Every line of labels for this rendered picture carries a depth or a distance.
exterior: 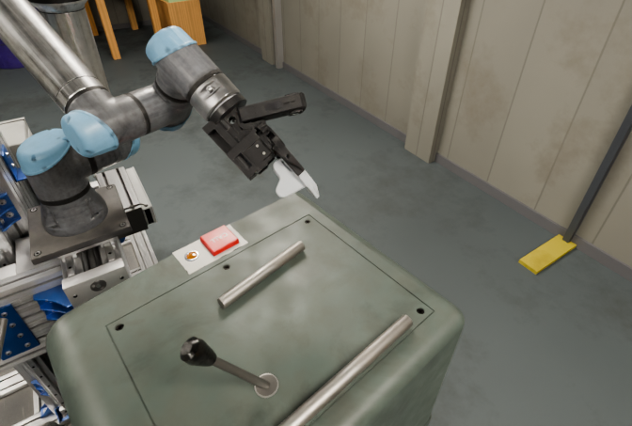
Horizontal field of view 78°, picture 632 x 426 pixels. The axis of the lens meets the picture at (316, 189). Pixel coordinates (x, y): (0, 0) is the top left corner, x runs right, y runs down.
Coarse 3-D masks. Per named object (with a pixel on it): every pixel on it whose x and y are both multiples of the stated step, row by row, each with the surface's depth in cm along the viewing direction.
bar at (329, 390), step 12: (396, 324) 64; (408, 324) 65; (384, 336) 63; (396, 336) 63; (372, 348) 61; (384, 348) 62; (360, 360) 59; (372, 360) 60; (348, 372) 58; (360, 372) 59; (324, 384) 57; (336, 384) 57; (348, 384) 58; (312, 396) 55; (324, 396) 55; (300, 408) 54; (312, 408) 54; (288, 420) 53; (300, 420) 53
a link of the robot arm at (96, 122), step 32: (0, 0) 63; (0, 32) 63; (32, 32) 63; (32, 64) 62; (64, 64) 62; (64, 96) 61; (96, 96) 62; (128, 96) 65; (64, 128) 61; (96, 128) 60; (128, 128) 63
